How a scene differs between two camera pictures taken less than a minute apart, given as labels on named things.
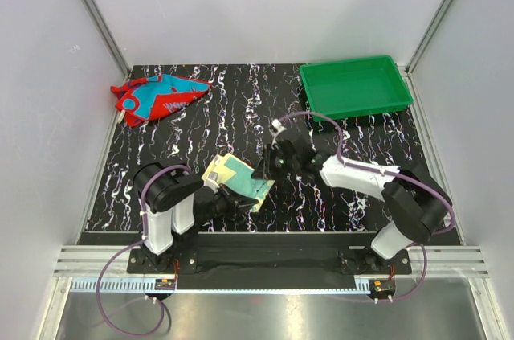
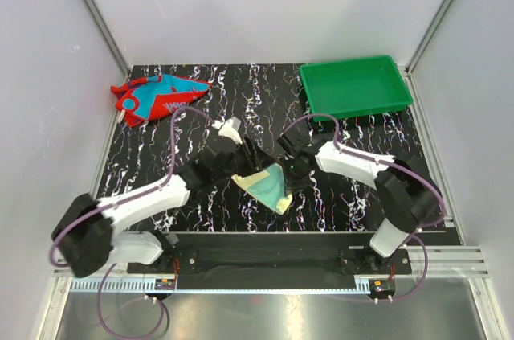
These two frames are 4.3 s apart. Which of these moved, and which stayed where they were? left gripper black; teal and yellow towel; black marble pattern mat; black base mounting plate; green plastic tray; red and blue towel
Moved: left gripper black; teal and yellow towel
Stayed: green plastic tray; black base mounting plate; black marble pattern mat; red and blue towel
